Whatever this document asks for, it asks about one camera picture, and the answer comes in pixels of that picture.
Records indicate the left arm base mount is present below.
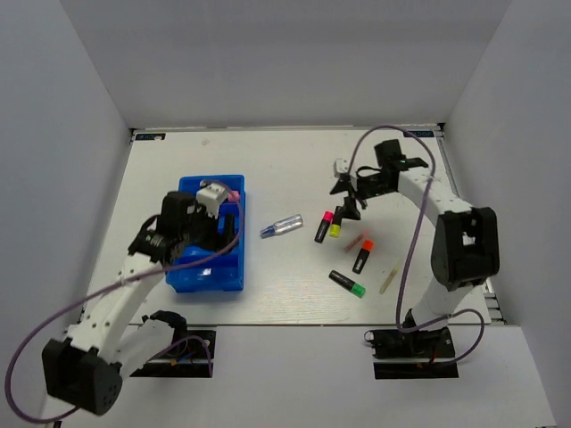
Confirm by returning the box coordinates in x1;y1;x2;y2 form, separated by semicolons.
130;329;217;379

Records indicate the green cap black highlighter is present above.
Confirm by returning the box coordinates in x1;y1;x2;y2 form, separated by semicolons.
328;270;366;298

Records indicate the pink cap crayon tube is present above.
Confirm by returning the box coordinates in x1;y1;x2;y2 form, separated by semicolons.
228;191;240;202

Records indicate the table corner label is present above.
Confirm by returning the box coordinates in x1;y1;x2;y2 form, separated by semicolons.
135;133;166;141
404;129;434;138

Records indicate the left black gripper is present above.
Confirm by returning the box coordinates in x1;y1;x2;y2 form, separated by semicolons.
180;201;240;256

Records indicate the slim pink highlighter pen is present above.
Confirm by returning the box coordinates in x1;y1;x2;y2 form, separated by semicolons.
343;229;369;253

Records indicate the orange cap black highlighter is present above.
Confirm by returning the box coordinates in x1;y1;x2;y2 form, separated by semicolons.
352;239;375;275

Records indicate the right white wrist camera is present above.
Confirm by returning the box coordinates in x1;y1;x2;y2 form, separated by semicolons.
333;158;351;178

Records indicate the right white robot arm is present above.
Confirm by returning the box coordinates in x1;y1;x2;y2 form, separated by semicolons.
331;139;500;356

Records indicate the blue compartment tray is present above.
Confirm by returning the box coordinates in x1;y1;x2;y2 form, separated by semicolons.
166;175;246;293

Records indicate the pink cap black highlighter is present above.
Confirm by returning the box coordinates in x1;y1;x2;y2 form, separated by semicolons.
314;210;334;243

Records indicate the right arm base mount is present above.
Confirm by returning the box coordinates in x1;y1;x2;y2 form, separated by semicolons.
364;327;459;380

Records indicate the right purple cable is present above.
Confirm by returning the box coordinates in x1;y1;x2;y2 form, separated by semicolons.
347;125;485;371

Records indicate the right table corner label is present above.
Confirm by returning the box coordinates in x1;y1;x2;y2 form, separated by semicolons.
404;129;434;138

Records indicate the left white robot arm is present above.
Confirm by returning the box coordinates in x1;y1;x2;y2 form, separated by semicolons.
42;183;243;416

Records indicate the clear spray bottle blue cap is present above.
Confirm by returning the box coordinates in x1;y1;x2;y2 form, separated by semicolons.
260;214;303;239

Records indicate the left table corner label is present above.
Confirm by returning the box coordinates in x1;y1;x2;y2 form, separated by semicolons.
135;133;166;141

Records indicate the yellow cap black highlighter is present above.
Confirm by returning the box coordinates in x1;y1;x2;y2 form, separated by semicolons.
329;206;344;238

